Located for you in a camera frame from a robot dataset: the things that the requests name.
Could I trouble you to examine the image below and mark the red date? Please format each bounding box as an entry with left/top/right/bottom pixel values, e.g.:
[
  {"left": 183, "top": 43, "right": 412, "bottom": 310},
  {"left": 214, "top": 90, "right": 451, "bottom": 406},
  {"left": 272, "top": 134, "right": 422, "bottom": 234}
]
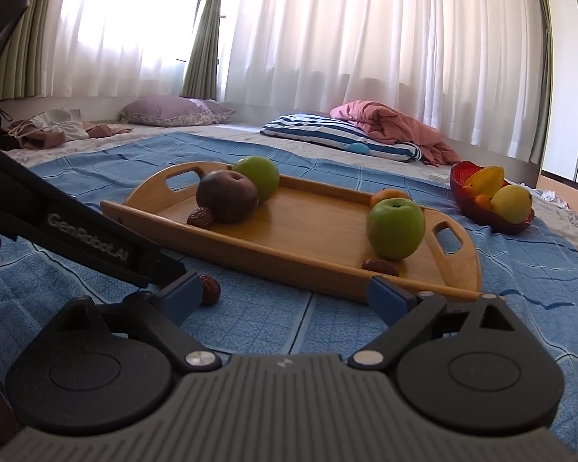
[
  {"left": 199, "top": 274, "right": 221, "bottom": 306},
  {"left": 361, "top": 258, "right": 400, "bottom": 276},
  {"left": 187, "top": 206, "right": 215, "bottom": 229}
]

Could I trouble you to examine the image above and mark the clothes pile left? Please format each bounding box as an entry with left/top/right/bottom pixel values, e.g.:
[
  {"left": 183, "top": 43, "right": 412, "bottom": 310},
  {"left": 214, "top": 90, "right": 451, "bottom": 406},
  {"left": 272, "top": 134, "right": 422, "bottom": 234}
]
[{"left": 3, "top": 107, "right": 132, "bottom": 149}]

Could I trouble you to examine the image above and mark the green apple at front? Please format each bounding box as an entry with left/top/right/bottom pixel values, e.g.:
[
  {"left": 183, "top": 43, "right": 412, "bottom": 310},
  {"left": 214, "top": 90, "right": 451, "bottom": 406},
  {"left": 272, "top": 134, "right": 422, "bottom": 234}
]
[{"left": 366, "top": 197, "right": 426, "bottom": 261}]

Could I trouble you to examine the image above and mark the green apple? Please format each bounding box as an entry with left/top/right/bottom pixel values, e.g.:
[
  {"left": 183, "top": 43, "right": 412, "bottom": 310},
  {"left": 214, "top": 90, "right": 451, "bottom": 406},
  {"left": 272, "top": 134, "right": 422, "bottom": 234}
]
[
  {"left": 366, "top": 197, "right": 426, "bottom": 261},
  {"left": 232, "top": 156, "right": 280, "bottom": 204}
]

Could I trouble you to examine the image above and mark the wooden serving tray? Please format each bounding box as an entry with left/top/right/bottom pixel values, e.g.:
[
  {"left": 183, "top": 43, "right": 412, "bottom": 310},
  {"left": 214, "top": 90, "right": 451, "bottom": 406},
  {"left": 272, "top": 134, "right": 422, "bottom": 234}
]
[{"left": 99, "top": 161, "right": 484, "bottom": 305}]

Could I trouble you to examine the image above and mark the large orange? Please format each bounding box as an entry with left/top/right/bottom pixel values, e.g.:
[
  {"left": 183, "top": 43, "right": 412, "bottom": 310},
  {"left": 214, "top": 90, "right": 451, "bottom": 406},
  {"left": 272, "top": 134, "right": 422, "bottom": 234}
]
[{"left": 370, "top": 188, "right": 410, "bottom": 208}]

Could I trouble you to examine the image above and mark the red fruit bowl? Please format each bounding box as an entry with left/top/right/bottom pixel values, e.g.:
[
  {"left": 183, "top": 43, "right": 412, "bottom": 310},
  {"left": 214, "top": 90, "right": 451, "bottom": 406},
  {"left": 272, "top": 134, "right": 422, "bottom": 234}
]
[{"left": 449, "top": 161, "right": 534, "bottom": 235}]

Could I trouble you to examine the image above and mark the green drape far left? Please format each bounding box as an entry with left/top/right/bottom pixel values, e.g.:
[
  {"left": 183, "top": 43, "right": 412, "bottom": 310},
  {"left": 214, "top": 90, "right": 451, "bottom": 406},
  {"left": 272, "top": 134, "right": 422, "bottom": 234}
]
[{"left": 0, "top": 0, "right": 63, "bottom": 100}]

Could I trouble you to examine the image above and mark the green drape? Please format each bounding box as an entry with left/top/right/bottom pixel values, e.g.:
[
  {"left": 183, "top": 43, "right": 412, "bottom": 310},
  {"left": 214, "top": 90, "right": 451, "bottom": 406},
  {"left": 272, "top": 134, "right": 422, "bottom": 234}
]
[
  {"left": 529, "top": 0, "right": 553, "bottom": 167},
  {"left": 180, "top": 0, "right": 221, "bottom": 100},
  {"left": 0, "top": 0, "right": 63, "bottom": 100}
]

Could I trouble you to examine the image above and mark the dark purple apple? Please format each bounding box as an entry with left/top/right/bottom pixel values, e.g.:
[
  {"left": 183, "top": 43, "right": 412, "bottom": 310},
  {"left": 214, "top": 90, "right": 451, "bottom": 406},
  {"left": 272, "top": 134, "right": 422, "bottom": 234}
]
[{"left": 196, "top": 170, "right": 259, "bottom": 223}]

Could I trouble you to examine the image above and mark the small orange in bowl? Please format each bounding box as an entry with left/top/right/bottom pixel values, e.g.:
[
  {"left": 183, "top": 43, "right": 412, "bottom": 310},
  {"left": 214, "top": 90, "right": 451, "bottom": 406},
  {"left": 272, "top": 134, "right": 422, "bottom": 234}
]
[{"left": 474, "top": 194, "right": 492, "bottom": 211}]

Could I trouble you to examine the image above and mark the blue checked blanket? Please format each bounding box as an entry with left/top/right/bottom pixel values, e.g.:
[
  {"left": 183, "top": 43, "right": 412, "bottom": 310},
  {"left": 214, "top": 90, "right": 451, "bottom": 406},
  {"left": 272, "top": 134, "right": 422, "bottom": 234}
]
[{"left": 0, "top": 132, "right": 578, "bottom": 449}]

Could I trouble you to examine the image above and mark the yellow pear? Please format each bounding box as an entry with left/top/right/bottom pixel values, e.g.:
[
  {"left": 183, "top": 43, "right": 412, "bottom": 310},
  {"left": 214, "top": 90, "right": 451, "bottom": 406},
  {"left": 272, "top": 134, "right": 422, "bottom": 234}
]
[{"left": 491, "top": 185, "right": 533, "bottom": 223}]

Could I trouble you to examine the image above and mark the green apple at back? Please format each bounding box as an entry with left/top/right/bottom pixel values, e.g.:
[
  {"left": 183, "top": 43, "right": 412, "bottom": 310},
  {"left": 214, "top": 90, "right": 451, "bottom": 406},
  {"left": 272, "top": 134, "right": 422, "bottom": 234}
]
[{"left": 232, "top": 156, "right": 280, "bottom": 204}]

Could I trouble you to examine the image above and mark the white crumpled cloth right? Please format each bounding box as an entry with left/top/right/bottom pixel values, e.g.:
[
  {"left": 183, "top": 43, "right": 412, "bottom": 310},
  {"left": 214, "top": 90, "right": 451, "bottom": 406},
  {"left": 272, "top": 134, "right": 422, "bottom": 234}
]
[{"left": 530, "top": 189, "right": 568, "bottom": 208}]

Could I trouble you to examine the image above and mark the purple pillow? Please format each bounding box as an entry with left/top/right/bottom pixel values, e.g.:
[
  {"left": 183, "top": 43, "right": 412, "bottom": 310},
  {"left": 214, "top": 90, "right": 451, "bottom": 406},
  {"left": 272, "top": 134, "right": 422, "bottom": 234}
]
[{"left": 119, "top": 96, "right": 235, "bottom": 127}]

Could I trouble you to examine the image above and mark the pink crumpled quilt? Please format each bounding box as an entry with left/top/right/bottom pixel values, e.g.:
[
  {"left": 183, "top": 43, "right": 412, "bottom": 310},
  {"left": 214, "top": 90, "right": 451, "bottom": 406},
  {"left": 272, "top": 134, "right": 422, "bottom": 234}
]
[{"left": 330, "top": 100, "right": 460, "bottom": 166}]

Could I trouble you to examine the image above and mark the green drape right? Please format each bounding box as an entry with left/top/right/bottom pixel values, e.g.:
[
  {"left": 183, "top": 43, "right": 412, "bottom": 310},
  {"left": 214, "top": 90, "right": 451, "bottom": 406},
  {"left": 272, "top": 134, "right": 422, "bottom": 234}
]
[{"left": 529, "top": 0, "right": 553, "bottom": 167}]

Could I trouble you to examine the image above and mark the blue white striped pillow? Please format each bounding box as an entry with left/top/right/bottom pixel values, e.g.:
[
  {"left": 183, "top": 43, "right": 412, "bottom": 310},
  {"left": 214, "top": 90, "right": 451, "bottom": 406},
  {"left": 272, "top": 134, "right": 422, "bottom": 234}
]
[{"left": 261, "top": 114, "right": 423, "bottom": 163}]

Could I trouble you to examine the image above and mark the green drape middle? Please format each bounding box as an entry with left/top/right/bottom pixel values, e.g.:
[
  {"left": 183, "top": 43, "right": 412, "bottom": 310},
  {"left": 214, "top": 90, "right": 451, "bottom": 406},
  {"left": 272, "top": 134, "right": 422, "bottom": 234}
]
[{"left": 180, "top": 0, "right": 221, "bottom": 100}]

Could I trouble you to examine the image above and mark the white sheer curtain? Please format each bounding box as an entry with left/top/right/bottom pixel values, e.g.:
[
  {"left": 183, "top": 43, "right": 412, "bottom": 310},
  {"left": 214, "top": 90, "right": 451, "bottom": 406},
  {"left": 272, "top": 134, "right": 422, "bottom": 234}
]
[{"left": 45, "top": 0, "right": 542, "bottom": 161}]

